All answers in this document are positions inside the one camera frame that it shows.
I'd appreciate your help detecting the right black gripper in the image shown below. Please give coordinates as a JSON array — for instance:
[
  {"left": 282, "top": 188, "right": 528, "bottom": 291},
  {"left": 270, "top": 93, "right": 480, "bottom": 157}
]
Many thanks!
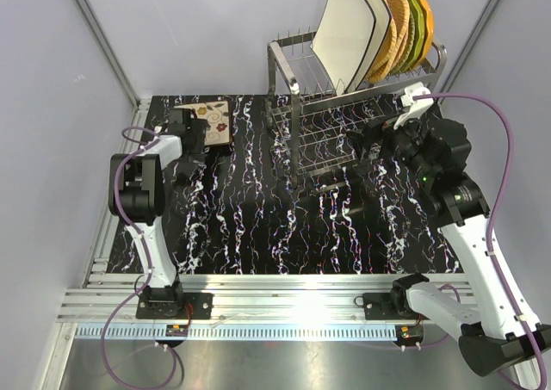
[{"left": 347, "top": 107, "right": 438, "bottom": 183}]

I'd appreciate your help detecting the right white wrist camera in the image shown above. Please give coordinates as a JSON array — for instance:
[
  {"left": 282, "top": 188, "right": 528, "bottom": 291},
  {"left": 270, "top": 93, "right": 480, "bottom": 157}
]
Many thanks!
[{"left": 383, "top": 82, "right": 434, "bottom": 130}]

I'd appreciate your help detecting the aluminium mounting rail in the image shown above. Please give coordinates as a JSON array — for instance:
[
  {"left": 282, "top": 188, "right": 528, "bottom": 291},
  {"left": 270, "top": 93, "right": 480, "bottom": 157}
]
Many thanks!
[{"left": 57, "top": 273, "right": 397, "bottom": 325}]

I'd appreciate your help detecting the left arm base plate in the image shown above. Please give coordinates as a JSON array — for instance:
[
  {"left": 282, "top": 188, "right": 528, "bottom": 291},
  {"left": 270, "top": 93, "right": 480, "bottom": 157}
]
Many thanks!
[{"left": 136, "top": 293, "right": 214, "bottom": 320}]

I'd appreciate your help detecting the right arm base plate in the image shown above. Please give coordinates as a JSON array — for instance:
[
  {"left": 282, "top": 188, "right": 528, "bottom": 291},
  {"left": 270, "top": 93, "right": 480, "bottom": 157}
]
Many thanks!
[{"left": 360, "top": 293, "right": 427, "bottom": 321}]

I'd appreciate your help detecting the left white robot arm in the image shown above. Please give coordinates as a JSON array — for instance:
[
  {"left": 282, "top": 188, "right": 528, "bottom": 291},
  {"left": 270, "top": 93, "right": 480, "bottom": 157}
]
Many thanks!
[{"left": 108, "top": 108, "right": 208, "bottom": 319}]

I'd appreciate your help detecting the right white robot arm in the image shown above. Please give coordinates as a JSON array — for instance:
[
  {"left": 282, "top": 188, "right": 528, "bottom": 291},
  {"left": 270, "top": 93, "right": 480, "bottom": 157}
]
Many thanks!
[{"left": 347, "top": 118, "right": 550, "bottom": 376}]

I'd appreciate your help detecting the green scalloped plate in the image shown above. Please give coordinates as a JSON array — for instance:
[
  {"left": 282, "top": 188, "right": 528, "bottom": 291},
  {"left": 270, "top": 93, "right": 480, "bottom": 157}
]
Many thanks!
[
  {"left": 399, "top": 0, "right": 425, "bottom": 73},
  {"left": 402, "top": 0, "right": 425, "bottom": 71}
]

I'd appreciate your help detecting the steel wire dish rack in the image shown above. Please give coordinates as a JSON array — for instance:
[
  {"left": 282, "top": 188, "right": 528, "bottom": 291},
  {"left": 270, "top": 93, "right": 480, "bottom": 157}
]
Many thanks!
[{"left": 266, "top": 31, "right": 448, "bottom": 187}]

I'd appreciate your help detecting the orange scalloped plate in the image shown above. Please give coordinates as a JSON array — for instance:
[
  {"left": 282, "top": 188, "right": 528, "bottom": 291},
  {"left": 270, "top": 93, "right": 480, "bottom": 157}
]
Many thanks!
[{"left": 414, "top": 0, "right": 434, "bottom": 68}]

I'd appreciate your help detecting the slotted cable duct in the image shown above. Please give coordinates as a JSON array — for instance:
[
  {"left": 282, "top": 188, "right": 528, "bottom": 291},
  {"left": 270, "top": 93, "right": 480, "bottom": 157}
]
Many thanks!
[{"left": 76, "top": 323, "right": 397, "bottom": 342}]

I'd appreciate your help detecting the white square plate black rim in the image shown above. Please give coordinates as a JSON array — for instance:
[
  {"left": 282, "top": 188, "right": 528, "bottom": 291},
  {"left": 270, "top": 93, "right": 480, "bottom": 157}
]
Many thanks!
[{"left": 312, "top": 0, "right": 375, "bottom": 96}]

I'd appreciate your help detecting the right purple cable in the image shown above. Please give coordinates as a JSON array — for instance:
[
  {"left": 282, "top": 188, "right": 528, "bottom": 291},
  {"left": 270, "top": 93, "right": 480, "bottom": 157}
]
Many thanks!
[{"left": 412, "top": 92, "right": 546, "bottom": 390}]

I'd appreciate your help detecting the woven bamboo tray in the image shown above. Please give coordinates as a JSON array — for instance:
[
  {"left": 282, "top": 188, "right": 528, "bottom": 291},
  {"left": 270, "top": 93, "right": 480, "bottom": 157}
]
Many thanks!
[
  {"left": 368, "top": 0, "right": 410, "bottom": 84},
  {"left": 387, "top": 0, "right": 411, "bottom": 74}
]

